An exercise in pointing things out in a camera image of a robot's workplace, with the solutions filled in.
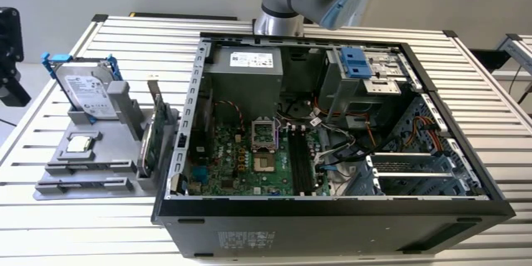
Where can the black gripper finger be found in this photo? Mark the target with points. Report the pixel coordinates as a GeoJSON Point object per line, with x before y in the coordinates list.
{"type": "Point", "coordinates": [9, 38]}

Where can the grey power supply unit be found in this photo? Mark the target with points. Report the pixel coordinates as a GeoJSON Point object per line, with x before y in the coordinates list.
{"type": "Point", "coordinates": [245, 97]}

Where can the blue plastic drive latch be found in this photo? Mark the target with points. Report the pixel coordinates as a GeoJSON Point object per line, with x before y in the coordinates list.
{"type": "Point", "coordinates": [353, 60]}

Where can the metal slat side table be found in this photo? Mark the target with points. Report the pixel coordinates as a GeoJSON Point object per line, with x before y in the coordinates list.
{"type": "Point", "coordinates": [518, 48]}

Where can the hard disk in blue carrier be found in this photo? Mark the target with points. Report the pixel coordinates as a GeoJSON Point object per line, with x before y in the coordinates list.
{"type": "Point", "coordinates": [82, 88]}

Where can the black RAM slot white clips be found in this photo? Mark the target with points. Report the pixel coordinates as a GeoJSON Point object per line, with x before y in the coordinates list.
{"type": "Point", "coordinates": [304, 160]}
{"type": "Point", "coordinates": [292, 160]}

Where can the green graphics card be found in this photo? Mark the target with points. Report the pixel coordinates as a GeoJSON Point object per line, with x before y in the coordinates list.
{"type": "Point", "coordinates": [156, 141]}

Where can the black case fan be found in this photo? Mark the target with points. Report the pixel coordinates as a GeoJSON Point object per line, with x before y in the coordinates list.
{"type": "Point", "coordinates": [206, 113]}

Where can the grey plastic parts rack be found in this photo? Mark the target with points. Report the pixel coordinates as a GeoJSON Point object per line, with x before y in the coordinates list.
{"type": "Point", "coordinates": [116, 141]}

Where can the grey metal drive cage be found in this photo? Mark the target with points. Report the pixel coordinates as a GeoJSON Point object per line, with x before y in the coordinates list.
{"type": "Point", "coordinates": [349, 91]}

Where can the CPU socket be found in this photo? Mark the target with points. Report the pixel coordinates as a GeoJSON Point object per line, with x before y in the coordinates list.
{"type": "Point", "coordinates": [264, 163]}

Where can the green motherboard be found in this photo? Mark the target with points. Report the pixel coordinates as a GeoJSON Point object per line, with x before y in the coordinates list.
{"type": "Point", "coordinates": [226, 161]}

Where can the black open PC case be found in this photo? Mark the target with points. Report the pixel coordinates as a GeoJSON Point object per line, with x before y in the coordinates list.
{"type": "Point", "coordinates": [290, 231]}

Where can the silver CPU chip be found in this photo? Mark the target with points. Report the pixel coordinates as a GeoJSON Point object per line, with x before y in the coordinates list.
{"type": "Point", "coordinates": [80, 144]}

